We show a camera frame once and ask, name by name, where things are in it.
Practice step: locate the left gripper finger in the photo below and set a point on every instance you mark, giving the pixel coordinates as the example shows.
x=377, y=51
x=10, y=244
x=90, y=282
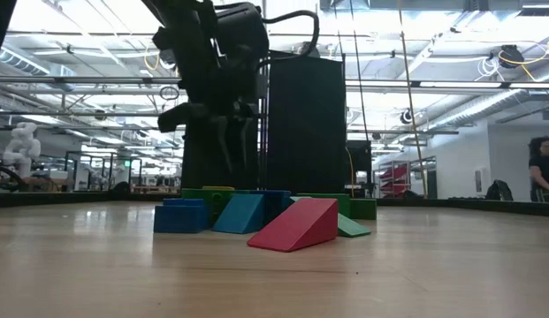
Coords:
x=190, y=114
x=236, y=126

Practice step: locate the blue wedge block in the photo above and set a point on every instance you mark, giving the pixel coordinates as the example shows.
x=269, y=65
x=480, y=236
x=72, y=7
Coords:
x=241, y=216

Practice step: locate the white humanoid robot figure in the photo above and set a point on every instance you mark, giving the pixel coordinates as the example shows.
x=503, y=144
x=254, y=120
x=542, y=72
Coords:
x=22, y=150

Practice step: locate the black folding divider screen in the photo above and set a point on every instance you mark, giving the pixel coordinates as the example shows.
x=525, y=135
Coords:
x=300, y=132

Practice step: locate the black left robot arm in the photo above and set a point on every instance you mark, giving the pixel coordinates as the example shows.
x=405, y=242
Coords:
x=181, y=44

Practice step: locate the red wedge block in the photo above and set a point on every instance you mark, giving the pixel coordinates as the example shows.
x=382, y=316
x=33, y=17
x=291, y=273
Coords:
x=296, y=227

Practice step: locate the small blue block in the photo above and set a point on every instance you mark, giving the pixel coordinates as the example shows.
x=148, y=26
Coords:
x=181, y=219
x=183, y=202
x=276, y=203

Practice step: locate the long yellow block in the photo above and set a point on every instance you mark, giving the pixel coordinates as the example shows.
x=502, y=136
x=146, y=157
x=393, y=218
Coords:
x=218, y=188

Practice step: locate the green rectangular block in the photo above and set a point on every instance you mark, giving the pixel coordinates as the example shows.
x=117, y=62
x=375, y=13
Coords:
x=363, y=209
x=322, y=197

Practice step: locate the person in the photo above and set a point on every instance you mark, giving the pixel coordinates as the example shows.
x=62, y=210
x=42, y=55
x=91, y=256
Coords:
x=543, y=172

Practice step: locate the black bag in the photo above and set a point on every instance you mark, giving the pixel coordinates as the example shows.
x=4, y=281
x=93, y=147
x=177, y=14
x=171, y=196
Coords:
x=499, y=192

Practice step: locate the silver ventilation duct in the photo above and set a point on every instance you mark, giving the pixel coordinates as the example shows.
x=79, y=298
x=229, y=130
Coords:
x=477, y=108
x=17, y=59

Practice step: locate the grey wall panel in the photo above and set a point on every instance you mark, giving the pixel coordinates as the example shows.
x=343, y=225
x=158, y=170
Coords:
x=478, y=181

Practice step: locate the red shelf rack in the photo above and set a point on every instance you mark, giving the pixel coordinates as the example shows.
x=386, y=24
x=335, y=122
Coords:
x=395, y=179

